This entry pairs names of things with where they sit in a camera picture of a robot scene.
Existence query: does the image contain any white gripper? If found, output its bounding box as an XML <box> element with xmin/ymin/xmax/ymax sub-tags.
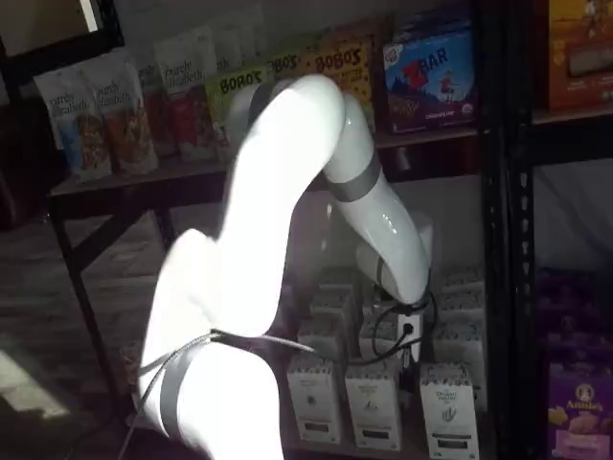
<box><xmin>396</xmin><ymin>310</ymin><xmax>423</xmax><ymax>371</ymax></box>

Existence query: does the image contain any white floral box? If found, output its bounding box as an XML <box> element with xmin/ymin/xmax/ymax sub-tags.
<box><xmin>359</xmin><ymin>310</ymin><xmax>401</xmax><ymax>359</ymax></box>
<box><xmin>439</xmin><ymin>266</ymin><xmax>486</xmax><ymax>300</ymax></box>
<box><xmin>431</xmin><ymin>329</ymin><xmax>486</xmax><ymax>376</ymax></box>
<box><xmin>309</xmin><ymin>283</ymin><xmax>356</xmax><ymax>328</ymax></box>
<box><xmin>436</xmin><ymin>295</ymin><xmax>486</xmax><ymax>336</ymax></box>
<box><xmin>297</xmin><ymin>316</ymin><xmax>350</xmax><ymax>361</ymax></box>

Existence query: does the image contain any white box pink strip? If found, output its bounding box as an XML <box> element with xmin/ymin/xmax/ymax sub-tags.
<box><xmin>344</xmin><ymin>359</ymin><xmax>402</xmax><ymax>452</ymax></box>

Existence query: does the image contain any white box floral print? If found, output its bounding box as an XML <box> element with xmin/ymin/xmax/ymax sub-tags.
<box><xmin>419</xmin><ymin>362</ymin><xmax>481</xmax><ymax>457</ymax></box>

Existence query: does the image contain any white box orange strip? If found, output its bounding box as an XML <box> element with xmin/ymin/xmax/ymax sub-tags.
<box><xmin>285</xmin><ymin>355</ymin><xmax>344</xmax><ymax>446</ymax></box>

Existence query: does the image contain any dark purple box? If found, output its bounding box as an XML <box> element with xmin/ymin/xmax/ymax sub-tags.
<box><xmin>534</xmin><ymin>266</ymin><xmax>613</xmax><ymax>363</ymax></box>

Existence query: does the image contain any purple Annie's box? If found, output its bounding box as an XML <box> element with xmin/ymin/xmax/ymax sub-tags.
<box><xmin>547</xmin><ymin>359</ymin><xmax>613</xmax><ymax>460</ymax></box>

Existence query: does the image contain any blue Zbar box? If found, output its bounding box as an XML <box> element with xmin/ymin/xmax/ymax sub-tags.
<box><xmin>381</xmin><ymin>17</ymin><xmax>479</xmax><ymax>136</ymax></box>

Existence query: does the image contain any yellow Bobo's box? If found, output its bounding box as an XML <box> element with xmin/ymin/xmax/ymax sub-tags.
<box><xmin>305</xmin><ymin>34</ymin><xmax>376</xmax><ymax>135</ymax></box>

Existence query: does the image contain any small Bobo's box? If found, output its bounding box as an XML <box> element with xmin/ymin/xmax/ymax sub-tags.
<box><xmin>264</xmin><ymin>46</ymin><xmax>308</xmax><ymax>83</ymax></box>

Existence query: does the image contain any green Bobo's box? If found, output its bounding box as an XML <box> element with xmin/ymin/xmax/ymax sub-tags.
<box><xmin>204</xmin><ymin>65</ymin><xmax>269</xmax><ymax>146</ymax></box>

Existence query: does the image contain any wooden middle shelf board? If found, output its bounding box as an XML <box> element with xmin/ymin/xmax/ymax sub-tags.
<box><xmin>46</xmin><ymin>126</ymin><xmax>481</xmax><ymax>198</ymax></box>

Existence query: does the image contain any orange snack box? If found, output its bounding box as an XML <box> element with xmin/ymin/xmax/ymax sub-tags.
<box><xmin>547</xmin><ymin>0</ymin><xmax>613</xmax><ymax>114</ymax></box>

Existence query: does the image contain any tall red Purely Elizabeth bag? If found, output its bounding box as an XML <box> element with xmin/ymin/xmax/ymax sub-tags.
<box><xmin>153</xmin><ymin>25</ymin><xmax>220</xmax><ymax>163</ymax></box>

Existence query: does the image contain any dark red Purely Elizabeth bag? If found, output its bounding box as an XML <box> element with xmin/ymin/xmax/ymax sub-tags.
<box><xmin>135</xmin><ymin>60</ymin><xmax>179</xmax><ymax>159</ymax></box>

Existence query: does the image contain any brown Purely Elizabeth bag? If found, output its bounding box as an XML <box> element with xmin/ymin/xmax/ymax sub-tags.
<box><xmin>81</xmin><ymin>50</ymin><xmax>160</xmax><ymax>174</ymax></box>

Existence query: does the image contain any blue Purely Elizabeth bag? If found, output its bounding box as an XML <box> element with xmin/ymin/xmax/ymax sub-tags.
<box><xmin>32</xmin><ymin>63</ymin><xmax>115</xmax><ymax>184</ymax></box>

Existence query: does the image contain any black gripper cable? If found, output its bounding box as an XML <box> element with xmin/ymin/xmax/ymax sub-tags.
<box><xmin>369</xmin><ymin>286</ymin><xmax>438</xmax><ymax>368</ymax></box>

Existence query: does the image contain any black metal rack frame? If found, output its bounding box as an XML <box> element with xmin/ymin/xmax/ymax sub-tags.
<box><xmin>45</xmin><ymin>0</ymin><xmax>511</xmax><ymax>460</ymax></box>

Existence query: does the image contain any black adjacent rack frame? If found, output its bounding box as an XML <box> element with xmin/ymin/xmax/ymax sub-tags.
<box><xmin>506</xmin><ymin>0</ymin><xmax>613</xmax><ymax>460</ymax></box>

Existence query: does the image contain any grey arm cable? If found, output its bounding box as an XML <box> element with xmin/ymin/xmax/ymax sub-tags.
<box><xmin>119</xmin><ymin>328</ymin><xmax>315</xmax><ymax>460</ymax></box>

